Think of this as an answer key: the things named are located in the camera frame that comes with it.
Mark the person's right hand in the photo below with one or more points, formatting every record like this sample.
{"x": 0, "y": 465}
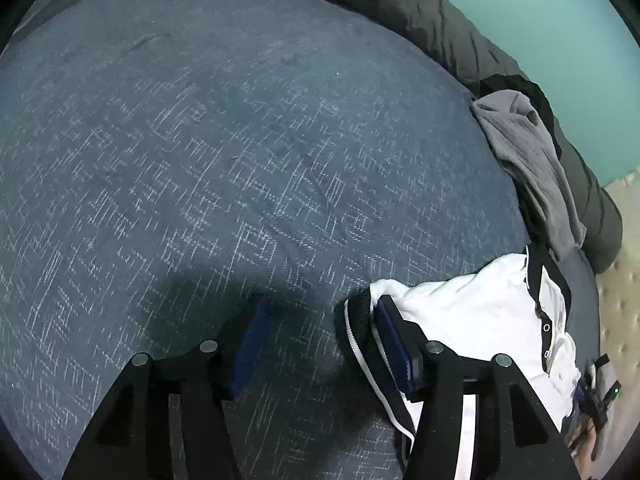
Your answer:
{"x": 582, "y": 442}

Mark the black tracker box green light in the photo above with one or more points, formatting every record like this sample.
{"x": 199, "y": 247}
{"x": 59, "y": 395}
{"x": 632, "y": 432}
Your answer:
{"x": 601, "y": 375}

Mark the grey folded garment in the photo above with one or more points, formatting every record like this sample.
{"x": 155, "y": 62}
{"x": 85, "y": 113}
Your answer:
{"x": 522, "y": 143}

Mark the cream tufted headboard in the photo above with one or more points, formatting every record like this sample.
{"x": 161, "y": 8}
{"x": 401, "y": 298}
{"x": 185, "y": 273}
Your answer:
{"x": 619, "y": 322}

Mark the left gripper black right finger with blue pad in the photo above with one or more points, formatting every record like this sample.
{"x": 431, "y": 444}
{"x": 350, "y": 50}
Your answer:
{"x": 514, "y": 436}

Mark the white polo shirt black trim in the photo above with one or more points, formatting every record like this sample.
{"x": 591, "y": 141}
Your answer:
{"x": 517, "y": 305}

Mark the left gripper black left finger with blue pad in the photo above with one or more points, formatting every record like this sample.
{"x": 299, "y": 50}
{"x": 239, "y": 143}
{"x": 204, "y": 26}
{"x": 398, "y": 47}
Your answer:
{"x": 162, "y": 417}

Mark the dark grey rolled duvet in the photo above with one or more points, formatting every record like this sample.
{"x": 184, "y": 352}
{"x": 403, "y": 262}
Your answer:
{"x": 446, "y": 36}

